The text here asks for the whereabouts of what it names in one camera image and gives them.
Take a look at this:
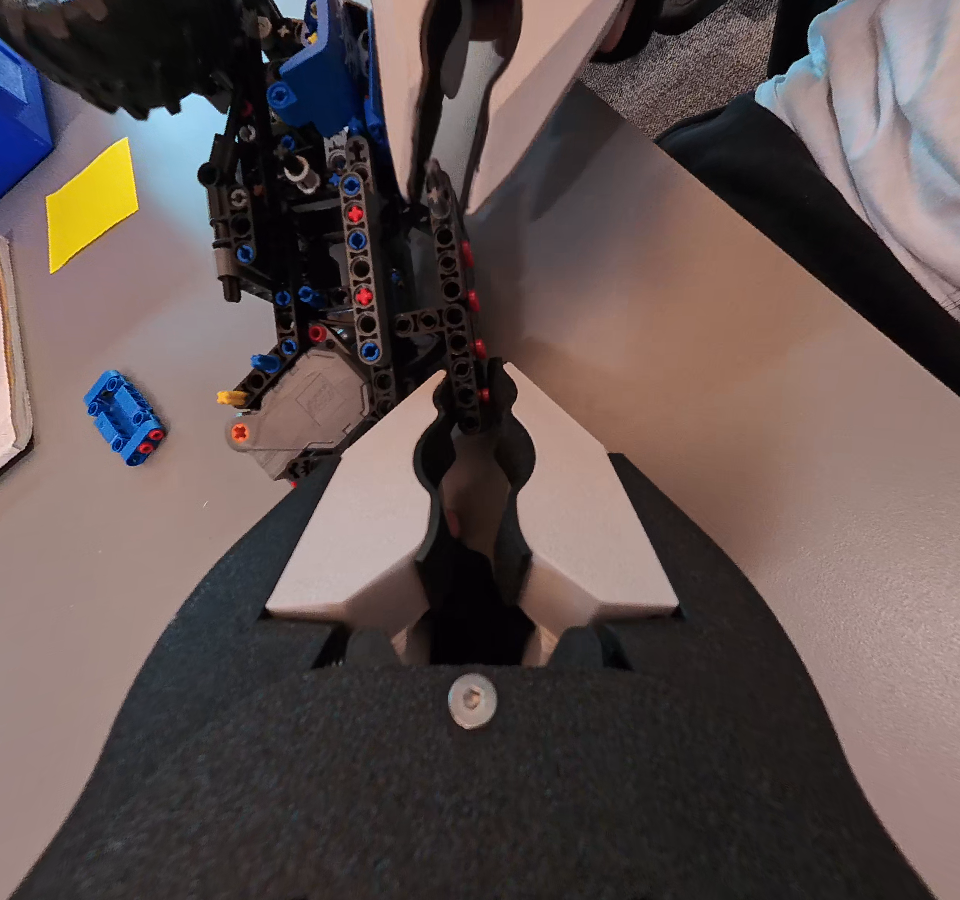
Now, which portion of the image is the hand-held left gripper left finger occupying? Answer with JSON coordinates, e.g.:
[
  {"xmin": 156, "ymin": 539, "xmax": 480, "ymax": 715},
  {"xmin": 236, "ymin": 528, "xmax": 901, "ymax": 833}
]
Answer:
[{"xmin": 266, "ymin": 369, "xmax": 451, "ymax": 620}]

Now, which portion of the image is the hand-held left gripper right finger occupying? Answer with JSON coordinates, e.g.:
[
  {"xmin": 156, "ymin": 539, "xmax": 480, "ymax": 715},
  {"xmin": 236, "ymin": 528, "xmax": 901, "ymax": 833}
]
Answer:
[{"xmin": 480, "ymin": 362, "xmax": 680, "ymax": 625}]

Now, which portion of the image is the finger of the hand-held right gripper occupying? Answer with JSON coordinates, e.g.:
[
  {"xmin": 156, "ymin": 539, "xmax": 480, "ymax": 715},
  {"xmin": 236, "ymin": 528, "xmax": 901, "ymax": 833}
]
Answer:
[
  {"xmin": 459, "ymin": 0, "xmax": 639, "ymax": 216},
  {"xmin": 358, "ymin": 0, "xmax": 481, "ymax": 204}
]

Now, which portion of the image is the blue black toy brick truck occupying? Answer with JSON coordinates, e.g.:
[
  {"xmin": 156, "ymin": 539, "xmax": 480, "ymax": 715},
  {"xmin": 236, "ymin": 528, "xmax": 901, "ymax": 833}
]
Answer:
[{"xmin": 0, "ymin": 0, "xmax": 500, "ymax": 485}]

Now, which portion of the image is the blue brick piece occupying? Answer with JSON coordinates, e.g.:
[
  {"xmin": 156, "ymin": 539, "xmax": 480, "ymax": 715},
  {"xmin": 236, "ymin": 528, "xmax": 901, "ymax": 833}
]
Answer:
[{"xmin": 82, "ymin": 369, "xmax": 168, "ymax": 468}]

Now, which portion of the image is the person's white shirt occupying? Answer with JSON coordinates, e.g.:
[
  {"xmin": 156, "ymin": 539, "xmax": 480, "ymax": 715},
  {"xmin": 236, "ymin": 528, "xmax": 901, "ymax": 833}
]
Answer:
[{"xmin": 753, "ymin": 0, "xmax": 960, "ymax": 320}]

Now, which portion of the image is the yellow sticky note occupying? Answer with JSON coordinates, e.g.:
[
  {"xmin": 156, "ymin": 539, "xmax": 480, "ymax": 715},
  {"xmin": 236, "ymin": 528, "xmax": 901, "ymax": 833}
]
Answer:
[{"xmin": 45, "ymin": 137, "xmax": 141, "ymax": 275}]

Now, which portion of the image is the truck building instruction booklet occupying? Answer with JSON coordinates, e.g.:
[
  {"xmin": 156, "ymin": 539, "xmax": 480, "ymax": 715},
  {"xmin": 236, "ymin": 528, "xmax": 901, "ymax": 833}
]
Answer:
[{"xmin": 0, "ymin": 233, "xmax": 35, "ymax": 475}]

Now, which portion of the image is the blue plastic bin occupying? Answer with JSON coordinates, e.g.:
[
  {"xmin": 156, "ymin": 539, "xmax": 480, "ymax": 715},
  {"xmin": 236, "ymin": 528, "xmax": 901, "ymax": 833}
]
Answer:
[{"xmin": 0, "ymin": 38, "xmax": 55, "ymax": 200}]

